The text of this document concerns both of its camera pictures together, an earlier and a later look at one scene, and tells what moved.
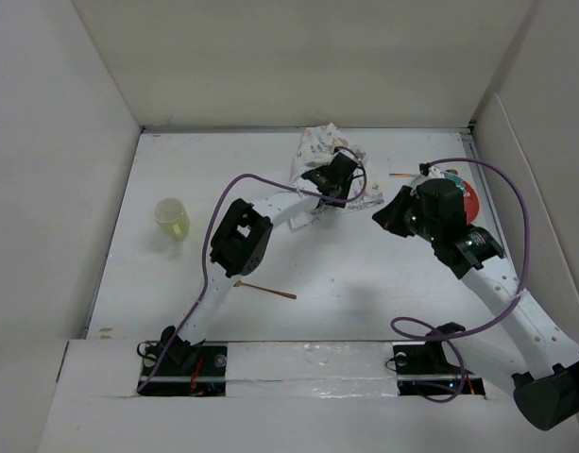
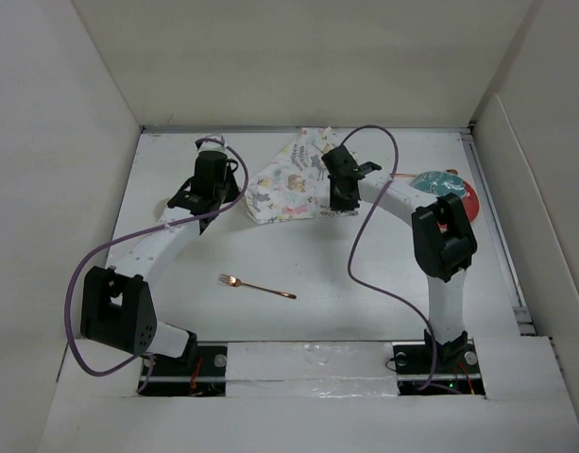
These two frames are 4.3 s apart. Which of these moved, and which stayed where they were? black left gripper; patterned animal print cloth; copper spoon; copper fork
Moved: black left gripper; patterned animal print cloth
Stayed: copper fork; copper spoon
